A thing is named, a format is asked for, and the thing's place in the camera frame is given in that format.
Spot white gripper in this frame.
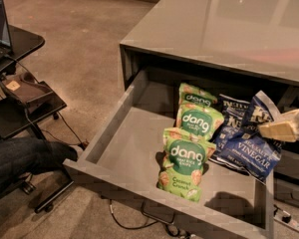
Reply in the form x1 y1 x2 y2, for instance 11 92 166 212
258 109 299 142

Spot blue kettle chip bag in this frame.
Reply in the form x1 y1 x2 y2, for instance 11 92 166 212
210 113 242 170
219 94 249 118
217 91 281 183

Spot middle green dang chip bag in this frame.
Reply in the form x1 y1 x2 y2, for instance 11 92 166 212
175 104 224 140

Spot green dang chip bag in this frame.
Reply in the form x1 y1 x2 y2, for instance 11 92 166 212
157 127 216 202
175 104 224 140
178 83 217 107

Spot grey counter cabinet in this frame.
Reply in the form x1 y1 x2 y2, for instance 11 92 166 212
120 0 299 85

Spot back green dang chip bag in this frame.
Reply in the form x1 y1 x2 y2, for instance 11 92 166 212
178 83 217 107

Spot front green dang chip bag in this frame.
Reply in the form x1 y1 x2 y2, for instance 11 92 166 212
157 127 216 202

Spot grey open top drawer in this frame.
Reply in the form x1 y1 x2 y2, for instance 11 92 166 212
65 67 273 239

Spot lower grey drawers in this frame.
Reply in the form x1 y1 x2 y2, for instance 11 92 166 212
273 87 299 211

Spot power strip on floor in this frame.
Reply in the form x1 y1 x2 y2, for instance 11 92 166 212
273 205 299 233

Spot brown device on cart shelf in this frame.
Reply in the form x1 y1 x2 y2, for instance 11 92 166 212
0 72 53 114

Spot person's leg in dark jeans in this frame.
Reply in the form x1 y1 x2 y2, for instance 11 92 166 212
0 137 83 196

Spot black rolling desk cart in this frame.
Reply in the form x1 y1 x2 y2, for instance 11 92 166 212
0 25 75 214

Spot black drawer handle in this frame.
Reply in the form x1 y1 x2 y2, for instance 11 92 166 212
141 201 175 225

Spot black cable on floor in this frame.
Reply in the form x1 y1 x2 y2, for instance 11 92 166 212
108 199 190 239

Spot thin black cart cable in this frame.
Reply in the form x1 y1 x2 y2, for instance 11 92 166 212
39 110 90 150

